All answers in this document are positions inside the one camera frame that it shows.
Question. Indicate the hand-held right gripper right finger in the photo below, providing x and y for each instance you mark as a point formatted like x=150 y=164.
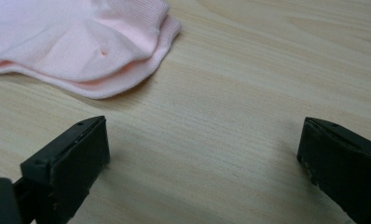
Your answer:
x=345 y=161

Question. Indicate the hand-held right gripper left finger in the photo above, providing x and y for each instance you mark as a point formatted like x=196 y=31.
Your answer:
x=71 y=155

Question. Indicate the pink sock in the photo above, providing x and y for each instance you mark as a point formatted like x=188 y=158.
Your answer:
x=62 y=34
x=107 y=90

